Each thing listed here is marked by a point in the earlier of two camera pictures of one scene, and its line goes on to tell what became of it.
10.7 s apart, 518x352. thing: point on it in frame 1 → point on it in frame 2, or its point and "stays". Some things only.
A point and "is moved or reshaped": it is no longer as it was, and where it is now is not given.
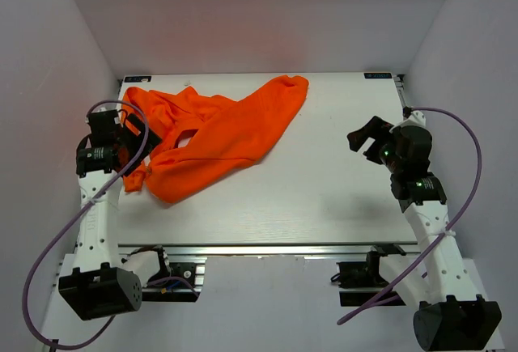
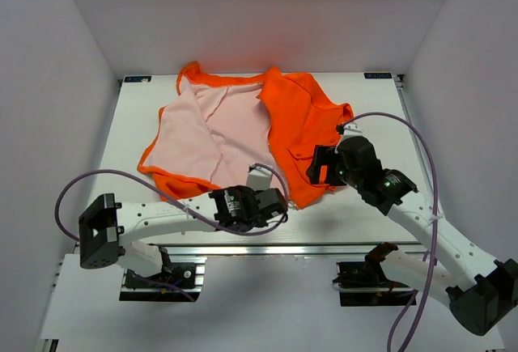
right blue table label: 377,75 stays
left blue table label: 137,78 stays
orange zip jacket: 203,136 is moved or reshaped
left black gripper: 139,125 → 244,189
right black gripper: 375,129 → 323,155
